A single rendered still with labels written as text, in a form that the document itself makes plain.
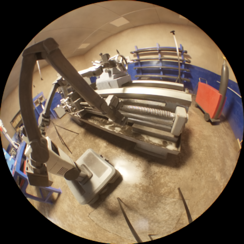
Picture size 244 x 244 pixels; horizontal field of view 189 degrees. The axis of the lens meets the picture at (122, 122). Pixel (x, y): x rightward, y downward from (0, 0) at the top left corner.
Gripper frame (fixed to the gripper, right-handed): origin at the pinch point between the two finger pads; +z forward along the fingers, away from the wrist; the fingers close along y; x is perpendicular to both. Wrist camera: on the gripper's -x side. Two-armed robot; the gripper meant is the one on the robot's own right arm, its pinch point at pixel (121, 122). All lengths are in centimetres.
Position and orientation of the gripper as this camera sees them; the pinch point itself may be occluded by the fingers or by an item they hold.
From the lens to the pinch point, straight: 56.2
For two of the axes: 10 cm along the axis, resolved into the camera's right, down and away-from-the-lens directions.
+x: -4.0, 9.0, -1.5
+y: -7.9, -2.6, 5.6
